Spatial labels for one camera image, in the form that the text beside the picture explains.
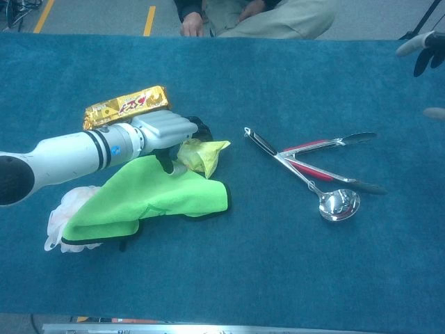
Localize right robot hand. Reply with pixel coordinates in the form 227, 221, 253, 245
396, 30, 445, 122

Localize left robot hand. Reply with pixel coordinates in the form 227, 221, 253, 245
130, 110, 213, 175

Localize golden biscuit package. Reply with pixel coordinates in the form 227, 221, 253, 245
82, 84, 173, 132

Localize yellow snack bag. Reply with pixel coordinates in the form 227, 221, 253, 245
175, 138, 232, 180

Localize green microfibre towel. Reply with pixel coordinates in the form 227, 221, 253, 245
60, 154, 233, 252

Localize white mesh bath sponge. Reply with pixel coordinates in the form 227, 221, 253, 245
44, 184, 105, 254

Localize red-handled metal tongs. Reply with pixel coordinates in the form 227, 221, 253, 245
277, 131, 389, 196

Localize steel ladle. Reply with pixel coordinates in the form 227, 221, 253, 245
243, 127, 362, 223

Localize black tripod stand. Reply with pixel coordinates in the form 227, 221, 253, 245
398, 0, 445, 41

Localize seated person in khaki trousers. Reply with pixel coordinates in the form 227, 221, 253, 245
173, 0, 337, 40

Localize blue table cloth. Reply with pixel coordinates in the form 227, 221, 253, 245
0, 32, 445, 331

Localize bundle of cables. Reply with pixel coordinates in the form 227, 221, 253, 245
0, 0, 42, 32

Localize aluminium rail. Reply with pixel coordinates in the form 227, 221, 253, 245
41, 322, 445, 334

